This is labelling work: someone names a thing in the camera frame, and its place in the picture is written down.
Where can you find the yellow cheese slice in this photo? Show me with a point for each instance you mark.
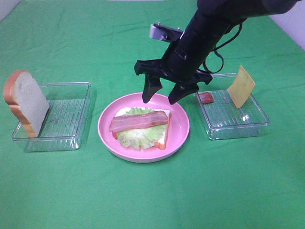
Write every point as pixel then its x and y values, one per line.
pixel 241 88

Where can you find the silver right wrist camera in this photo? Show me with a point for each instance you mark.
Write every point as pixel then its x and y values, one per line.
pixel 163 33

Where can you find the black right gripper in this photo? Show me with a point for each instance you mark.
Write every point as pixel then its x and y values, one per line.
pixel 179 64

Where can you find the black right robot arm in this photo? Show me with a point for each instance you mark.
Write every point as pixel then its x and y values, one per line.
pixel 215 18

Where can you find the pink round plate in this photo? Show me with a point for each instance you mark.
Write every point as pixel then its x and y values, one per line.
pixel 178 131

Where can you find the clear plastic container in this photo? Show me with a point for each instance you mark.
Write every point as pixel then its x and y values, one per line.
pixel 221 119
pixel 67 121

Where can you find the left clear plastic container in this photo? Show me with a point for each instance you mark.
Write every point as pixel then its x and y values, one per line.
pixel 67 121

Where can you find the green lettuce leaf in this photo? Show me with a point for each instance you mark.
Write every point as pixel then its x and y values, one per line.
pixel 155 136

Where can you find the bacon strip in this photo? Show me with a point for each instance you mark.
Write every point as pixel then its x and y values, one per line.
pixel 206 98
pixel 139 121

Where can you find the bread slice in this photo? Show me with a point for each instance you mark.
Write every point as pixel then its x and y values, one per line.
pixel 26 101
pixel 141 127

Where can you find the right clear plastic container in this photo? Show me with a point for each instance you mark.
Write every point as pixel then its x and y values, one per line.
pixel 221 119

